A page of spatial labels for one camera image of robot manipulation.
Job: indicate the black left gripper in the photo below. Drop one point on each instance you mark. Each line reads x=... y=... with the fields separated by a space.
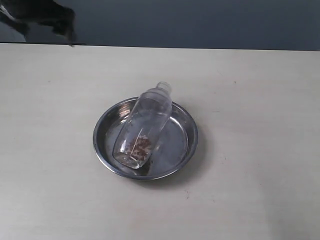
x=18 y=14

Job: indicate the clear plastic shaker bottle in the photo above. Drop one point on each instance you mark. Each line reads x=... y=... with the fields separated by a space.
x=141 y=131

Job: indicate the round stainless steel plate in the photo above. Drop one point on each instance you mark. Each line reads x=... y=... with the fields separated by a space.
x=176 y=146

